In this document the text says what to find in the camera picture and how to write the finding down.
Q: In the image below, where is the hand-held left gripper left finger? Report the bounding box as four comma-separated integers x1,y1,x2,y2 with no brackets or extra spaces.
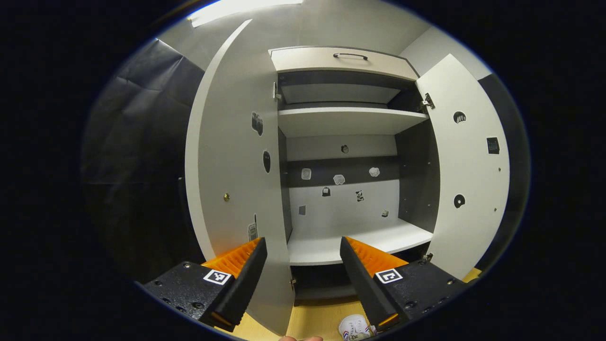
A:
142,237,268,332

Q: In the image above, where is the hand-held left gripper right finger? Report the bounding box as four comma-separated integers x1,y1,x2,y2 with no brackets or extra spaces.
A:
339,236,467,332

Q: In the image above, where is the white canvas shoe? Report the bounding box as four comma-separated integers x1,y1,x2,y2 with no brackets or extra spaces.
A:
338,314,376,341

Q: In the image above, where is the white shoe cabinet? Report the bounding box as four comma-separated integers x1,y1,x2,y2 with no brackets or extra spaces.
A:
269,46,441,301

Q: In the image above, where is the white shoe cabinet door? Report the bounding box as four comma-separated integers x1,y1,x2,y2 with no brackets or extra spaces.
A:
416,54,511,280
185,19,296,337

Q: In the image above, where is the white cabinet shelf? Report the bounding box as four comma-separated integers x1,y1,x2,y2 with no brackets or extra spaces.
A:
278,107,429,138
286,218,434,266

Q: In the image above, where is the white cabinet drawer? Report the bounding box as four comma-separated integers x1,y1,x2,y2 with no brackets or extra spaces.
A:
269,46,420,82

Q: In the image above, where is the black backdrop cloth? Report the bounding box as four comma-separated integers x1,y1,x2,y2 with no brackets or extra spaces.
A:
80,39,206,282
476,73,531,273

